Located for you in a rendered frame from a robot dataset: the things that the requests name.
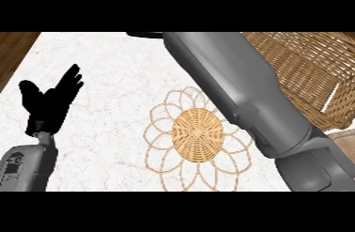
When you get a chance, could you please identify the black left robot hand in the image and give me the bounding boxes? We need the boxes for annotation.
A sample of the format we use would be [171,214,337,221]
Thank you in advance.
[18,63,86,138]

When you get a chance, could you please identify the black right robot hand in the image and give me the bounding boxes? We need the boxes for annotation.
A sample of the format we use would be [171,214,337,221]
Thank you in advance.
[126,31,165,39]

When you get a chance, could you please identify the woven flower-shaped placemat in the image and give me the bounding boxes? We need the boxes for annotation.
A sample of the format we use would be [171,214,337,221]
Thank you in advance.
[143,86,256,193]

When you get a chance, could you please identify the wicker basket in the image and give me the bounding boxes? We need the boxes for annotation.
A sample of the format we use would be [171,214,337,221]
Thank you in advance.
[239,31,355,132]

